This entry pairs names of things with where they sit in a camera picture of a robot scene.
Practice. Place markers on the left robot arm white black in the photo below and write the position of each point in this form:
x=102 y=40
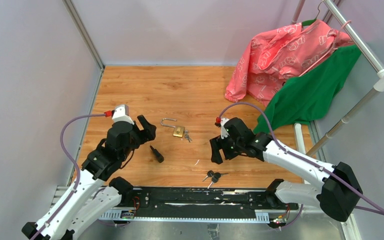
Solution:
x=89 y=175

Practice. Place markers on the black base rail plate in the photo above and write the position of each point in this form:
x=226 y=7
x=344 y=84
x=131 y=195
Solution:
x=185 y=204

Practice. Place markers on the small brass key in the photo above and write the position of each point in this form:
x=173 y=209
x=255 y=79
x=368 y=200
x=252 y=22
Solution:
x=186 y=135

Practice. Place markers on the green garment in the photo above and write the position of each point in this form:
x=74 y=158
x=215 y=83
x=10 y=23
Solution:
x=307 y=98

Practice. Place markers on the aluminium corner frame post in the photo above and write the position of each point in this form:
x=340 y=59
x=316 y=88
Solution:
x=77 y=20

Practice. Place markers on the brass padlock steel shackle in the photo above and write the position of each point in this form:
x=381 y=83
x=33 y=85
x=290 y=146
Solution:
x=178 y=130

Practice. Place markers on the pink patterned garment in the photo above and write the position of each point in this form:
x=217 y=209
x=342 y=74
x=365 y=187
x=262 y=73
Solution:
x=273 y=57

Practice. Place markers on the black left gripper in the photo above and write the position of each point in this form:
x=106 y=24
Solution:
x=149 y=131

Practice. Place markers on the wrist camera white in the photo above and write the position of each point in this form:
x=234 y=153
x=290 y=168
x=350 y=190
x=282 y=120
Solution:
x=120 y=114
x=220 y=122

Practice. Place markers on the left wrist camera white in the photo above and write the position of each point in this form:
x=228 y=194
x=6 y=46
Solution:
x=120 y=114

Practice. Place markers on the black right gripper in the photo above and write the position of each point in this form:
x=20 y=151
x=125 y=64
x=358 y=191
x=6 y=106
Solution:
x=217 y=143

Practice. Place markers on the black-headed key bunch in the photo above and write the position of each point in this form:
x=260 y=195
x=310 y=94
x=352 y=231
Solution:
x=215 y=176

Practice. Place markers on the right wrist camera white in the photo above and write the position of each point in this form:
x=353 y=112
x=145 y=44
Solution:
x=220 y=122

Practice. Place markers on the metal clothes rack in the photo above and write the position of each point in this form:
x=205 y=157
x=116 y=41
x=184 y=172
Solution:
x=353 y=129

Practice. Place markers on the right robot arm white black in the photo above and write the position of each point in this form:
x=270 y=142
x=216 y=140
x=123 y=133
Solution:
x=333 y=188

